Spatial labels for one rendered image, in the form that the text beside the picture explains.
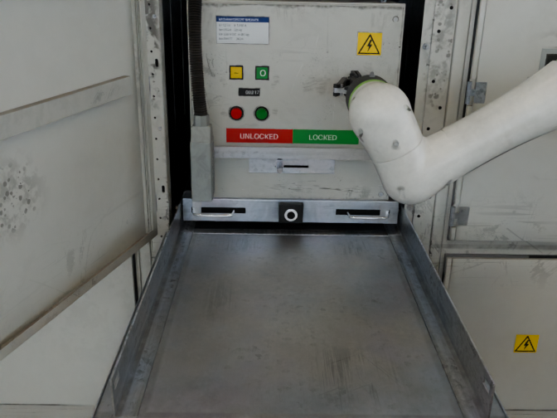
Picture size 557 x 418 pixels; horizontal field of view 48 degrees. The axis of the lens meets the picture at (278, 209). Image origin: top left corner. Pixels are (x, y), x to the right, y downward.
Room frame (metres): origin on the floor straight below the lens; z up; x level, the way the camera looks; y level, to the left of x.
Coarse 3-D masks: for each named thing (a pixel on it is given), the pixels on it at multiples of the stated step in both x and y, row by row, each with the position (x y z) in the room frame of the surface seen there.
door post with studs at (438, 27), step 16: (432, 0) 1.44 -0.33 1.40; (448, 0) 1.43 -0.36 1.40; (432, 16) 1.44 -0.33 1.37; (448, 16) 1.43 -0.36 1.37; (432, 32) 1.43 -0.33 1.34; (448, 32) 1.43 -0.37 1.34; (432, 48) 1.43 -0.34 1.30; (448, 48) 1.43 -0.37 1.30; (432, 64) 1.43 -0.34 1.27; (448, 64) 1.43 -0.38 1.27; (432, 80) 1.43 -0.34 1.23; (416, 96) 1.44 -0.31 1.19; (432, 96) 1.43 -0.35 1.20; (416, 112) 1.44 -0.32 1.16; (432, 112) 1.43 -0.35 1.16; (432, 128) 1.43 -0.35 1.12; (416, 208) 1.43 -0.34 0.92; (432, 208) 1.43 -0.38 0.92; (416, 224) 1.43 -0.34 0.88
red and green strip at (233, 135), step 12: (228, 132) 1.47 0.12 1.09; (240, 132) 1.47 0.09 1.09; (252, 132) 1.47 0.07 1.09; (264, 132) 1.47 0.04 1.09; (276, 132) 1.47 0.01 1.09; (288, 132) 1.47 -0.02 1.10; (300, 132) 1.47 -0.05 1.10; (312, 132) 1.47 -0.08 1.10; (324, 132) 1.47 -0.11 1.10; (336, 132) 1.47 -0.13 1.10; (348, 132) 1.47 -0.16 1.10
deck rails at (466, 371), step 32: (160, 256) 1.16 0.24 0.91; (416, 256) 1.26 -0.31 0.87; (160, 288) 1.13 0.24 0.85; (416, 288) 1.16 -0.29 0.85; (160, 320) 1.01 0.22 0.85; (448, 320) 0.99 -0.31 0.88; (128, 352) 0.85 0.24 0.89; (448, 352) 0.92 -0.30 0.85; (128, 384) 0.82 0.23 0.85; (480, 384) 0.80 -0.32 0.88; (128, 416) 0.75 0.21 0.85; (480, 416) 0.76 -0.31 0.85
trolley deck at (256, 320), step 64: (192, 256) 1.29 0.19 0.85; (256, 256) 1.30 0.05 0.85; (320, 256) 1.30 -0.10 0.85; (384, 256) 1.31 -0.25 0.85; (192, 320) 1.02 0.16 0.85; (256, 320) 1.02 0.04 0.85; (320, 320) 1.03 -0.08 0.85; (384, 320) 1.03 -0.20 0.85; (192, 384) 0.83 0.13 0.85; (256, 384) 0.83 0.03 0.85; (320, 384) 0.83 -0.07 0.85; (384, 384) 0.84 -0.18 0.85; (448, 384) 0.84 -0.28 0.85
